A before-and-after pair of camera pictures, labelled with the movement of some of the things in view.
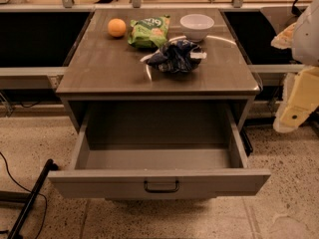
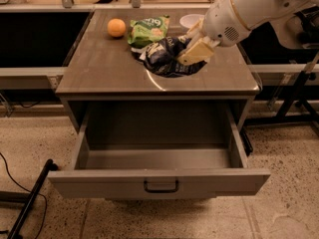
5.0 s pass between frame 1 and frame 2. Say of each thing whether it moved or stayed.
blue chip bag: moved
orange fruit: stayed
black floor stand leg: stayed
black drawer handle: stayed
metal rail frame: stayed
